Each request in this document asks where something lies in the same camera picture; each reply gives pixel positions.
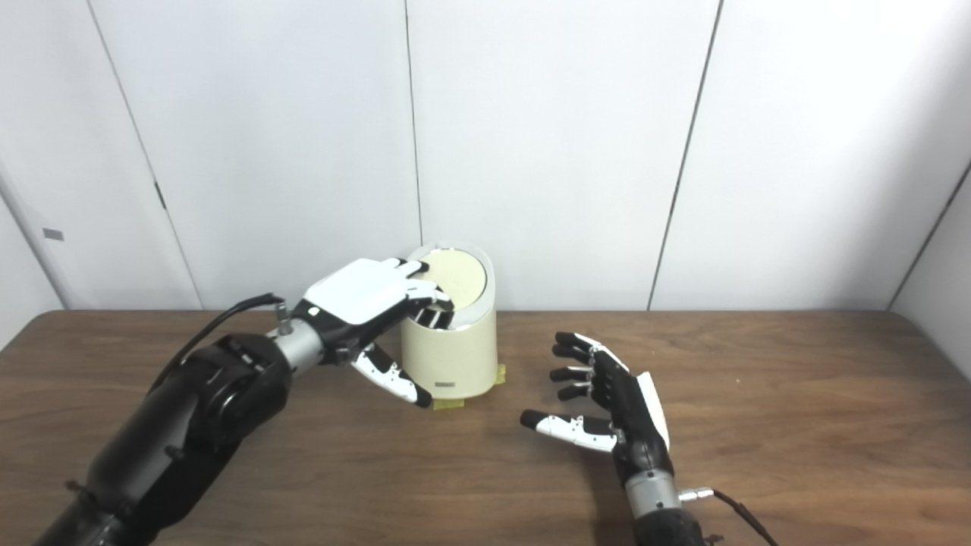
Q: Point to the wide yellow tape piece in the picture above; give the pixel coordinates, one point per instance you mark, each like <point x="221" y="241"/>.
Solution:
<point x="448" y="404"/>

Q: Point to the grey wall label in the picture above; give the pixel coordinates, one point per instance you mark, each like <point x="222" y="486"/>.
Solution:
<point x="53" y="234"/>

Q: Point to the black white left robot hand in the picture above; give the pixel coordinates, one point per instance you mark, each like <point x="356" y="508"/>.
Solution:
<point x="356" y="296"/>

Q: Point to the cream round bin lid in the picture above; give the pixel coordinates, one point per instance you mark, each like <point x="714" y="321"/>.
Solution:
<point x="461" y="277"/>

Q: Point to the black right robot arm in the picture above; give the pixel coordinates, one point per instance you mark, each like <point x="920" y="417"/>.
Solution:
<point x="652" y="493"/>

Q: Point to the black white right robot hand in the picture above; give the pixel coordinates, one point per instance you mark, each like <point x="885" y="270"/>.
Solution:
<point x="633" y="417"/>

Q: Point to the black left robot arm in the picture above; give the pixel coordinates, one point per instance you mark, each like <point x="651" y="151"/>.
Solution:
<point x="174" y="425"/>

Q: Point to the cream-colored bin body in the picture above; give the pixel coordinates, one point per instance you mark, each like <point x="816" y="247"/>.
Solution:
<point x="455" y="356"/>

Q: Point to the black wall panel hinge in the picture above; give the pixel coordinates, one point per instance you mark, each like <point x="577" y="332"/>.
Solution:
<point x="160" y="195"/>

